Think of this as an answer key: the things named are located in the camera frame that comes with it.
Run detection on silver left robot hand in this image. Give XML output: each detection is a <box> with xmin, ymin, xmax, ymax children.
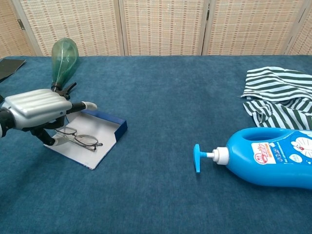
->
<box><xmin>0</xmin><ymin>88</ymin><xmax>98</xmax><ymax>147</ymax></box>

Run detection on thin-framed eyeglasses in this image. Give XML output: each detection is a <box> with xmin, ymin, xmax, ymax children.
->
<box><xmin>55</xmin><ymin>126</ymin><xmax>103</xmax><ymax>152</ymax></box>

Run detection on blue and white box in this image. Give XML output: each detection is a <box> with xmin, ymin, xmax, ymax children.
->
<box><xmin>43</xmin><ymin>109</ymin><xmax>128</xmax><ymax>170</ymax></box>

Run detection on dark object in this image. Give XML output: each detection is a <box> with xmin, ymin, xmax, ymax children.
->
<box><xmin>0</xmin><ymin>59</ymin><xmax>27</xmax><ymax>104</ymax></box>

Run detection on green plastic spray bottle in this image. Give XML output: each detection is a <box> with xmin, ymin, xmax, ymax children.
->
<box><xmin>51</xmin><ymin>38</ymin><xmax>80</xmax><ymax>99</ymax></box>

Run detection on blue velvet tablecloth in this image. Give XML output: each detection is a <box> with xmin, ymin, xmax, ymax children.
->
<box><xmin>0</xmin><ymin>55</ymin><xmax>312</xmax><ymax>234</ymax></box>

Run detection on woven bamboo folding screen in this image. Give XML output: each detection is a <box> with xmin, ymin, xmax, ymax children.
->
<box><xmin>0</xmin><ymin>0</ymin><xmax>312</xmax><ymax>57</ymax></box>

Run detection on blue pump detergent bottle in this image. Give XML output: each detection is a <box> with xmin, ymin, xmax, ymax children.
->
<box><xmin>194</xmin><ymin>127</ymin><xmax>312</xmax><ymax>190</ymax></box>

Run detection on green white striped cloth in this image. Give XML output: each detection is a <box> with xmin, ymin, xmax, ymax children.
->
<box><xmin>240</xmin><ymin>68</ymin><xmax>312</xmax><ymax>130</ymax></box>

